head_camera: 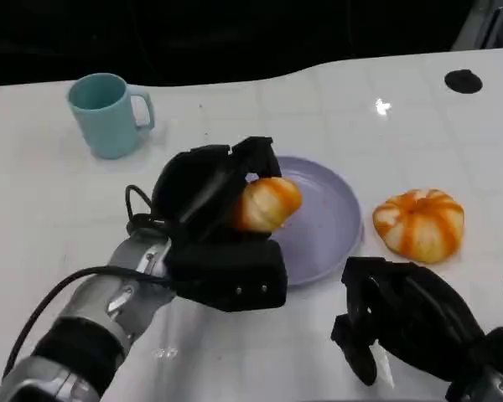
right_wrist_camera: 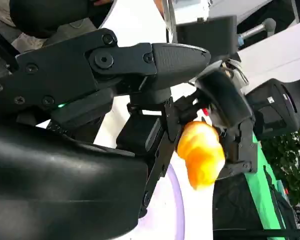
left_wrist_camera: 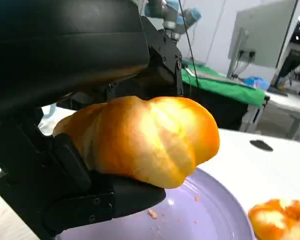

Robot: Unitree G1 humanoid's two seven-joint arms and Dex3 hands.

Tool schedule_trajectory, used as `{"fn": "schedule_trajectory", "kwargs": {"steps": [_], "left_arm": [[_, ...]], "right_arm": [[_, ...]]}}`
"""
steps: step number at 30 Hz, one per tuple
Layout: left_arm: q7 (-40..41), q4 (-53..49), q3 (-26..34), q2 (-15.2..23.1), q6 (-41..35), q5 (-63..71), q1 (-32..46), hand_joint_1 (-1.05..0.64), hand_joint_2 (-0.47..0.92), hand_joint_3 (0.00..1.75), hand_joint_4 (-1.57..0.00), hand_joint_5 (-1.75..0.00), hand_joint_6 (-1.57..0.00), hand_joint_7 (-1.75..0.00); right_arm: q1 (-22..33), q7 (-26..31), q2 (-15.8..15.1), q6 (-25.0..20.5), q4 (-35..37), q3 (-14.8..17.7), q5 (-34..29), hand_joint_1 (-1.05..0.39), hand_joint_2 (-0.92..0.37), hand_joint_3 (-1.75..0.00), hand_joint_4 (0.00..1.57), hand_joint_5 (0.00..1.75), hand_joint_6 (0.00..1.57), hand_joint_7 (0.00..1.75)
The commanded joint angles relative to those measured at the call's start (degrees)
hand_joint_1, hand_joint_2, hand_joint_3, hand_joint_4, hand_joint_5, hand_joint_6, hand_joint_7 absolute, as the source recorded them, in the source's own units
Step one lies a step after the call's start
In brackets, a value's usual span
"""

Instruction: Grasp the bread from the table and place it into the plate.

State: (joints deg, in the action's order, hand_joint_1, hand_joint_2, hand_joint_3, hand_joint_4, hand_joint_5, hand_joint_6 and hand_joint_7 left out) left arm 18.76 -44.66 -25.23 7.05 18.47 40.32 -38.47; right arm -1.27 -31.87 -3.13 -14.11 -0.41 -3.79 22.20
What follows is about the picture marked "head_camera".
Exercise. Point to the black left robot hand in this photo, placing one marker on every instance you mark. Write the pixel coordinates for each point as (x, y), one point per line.
(197, 188)

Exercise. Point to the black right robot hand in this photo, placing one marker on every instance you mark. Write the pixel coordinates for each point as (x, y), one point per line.
(423, 318)

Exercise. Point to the orange toy bread roll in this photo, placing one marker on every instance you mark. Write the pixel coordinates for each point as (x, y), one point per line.
(268, 205)

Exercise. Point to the orange and white bread roll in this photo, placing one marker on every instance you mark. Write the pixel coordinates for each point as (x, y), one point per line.
(419, 228)

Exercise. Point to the pale green mug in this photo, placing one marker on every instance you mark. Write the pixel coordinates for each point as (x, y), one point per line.
(105, 123)

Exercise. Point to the lilac plate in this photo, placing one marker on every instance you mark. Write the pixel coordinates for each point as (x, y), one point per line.
(323, 222)

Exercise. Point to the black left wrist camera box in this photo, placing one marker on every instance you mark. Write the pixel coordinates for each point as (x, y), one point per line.
(230, 272)

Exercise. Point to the grey metal furniture frame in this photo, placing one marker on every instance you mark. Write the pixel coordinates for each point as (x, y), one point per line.
(482, 27)

